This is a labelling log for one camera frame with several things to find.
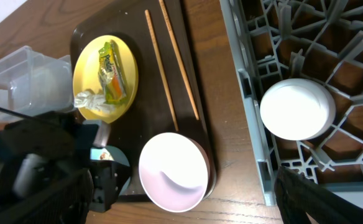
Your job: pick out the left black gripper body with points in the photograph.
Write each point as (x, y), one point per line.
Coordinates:
(109, 177)

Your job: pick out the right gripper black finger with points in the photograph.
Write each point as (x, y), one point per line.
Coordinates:
(299, 198)

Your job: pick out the light blue bowl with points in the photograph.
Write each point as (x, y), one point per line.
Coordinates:
(113, 154)

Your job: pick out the white tissue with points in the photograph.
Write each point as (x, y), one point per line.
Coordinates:
(90, 101)

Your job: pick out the white cup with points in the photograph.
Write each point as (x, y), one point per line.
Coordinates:
(297, 109)

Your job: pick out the green snack wrapper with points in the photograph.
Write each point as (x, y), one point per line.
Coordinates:
(110, 74)

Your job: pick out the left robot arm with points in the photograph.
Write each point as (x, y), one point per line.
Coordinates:
(47, 174)

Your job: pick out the grey dishwasher rack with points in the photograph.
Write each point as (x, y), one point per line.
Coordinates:
(322, 41)

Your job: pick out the white bowl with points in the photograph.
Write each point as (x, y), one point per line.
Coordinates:
(174, 172)

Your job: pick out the yellow plate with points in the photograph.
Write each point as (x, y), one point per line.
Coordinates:
(85, 76)

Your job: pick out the clear plastic bin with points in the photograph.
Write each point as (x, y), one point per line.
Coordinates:
(32, 83)

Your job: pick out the right wooden chopstick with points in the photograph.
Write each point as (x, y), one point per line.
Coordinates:
(179, 57)

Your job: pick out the wooden chopstick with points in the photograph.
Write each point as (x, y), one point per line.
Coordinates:
(161, 68)
(179, 57)

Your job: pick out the left wooden chopstick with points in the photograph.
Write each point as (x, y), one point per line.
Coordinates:
(161, 68)

